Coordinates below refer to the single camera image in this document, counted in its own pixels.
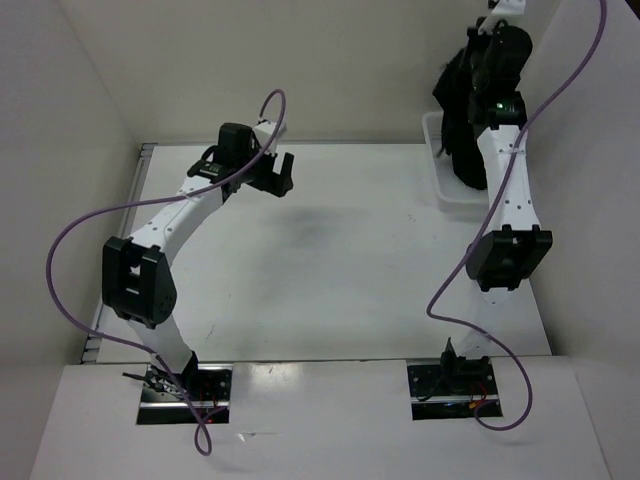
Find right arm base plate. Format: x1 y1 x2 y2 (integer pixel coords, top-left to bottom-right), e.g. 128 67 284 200
407 363 503 421

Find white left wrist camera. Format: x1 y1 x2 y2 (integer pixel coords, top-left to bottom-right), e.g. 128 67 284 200
252 119 287 155

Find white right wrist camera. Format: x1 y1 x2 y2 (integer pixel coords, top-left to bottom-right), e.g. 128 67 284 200
477 0 526 34

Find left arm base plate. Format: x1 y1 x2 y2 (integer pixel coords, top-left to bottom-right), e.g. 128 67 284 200
136 364 233 426

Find white plastic mesh basket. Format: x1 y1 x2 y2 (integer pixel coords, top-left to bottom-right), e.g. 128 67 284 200
422 111 489 221

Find aluminium table edge rail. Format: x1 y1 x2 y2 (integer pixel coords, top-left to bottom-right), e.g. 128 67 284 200
79 142 156 364

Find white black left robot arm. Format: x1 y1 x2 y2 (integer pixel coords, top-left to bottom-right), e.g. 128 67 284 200
102 119 294 400

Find black shorts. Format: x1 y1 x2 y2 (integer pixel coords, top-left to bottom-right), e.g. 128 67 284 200
432 48 487 191

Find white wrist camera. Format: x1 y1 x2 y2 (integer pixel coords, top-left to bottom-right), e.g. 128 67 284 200
477 0 526 34
252 119 287 155

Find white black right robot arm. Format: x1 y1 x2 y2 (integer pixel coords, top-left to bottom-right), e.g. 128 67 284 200
433 17 553 394

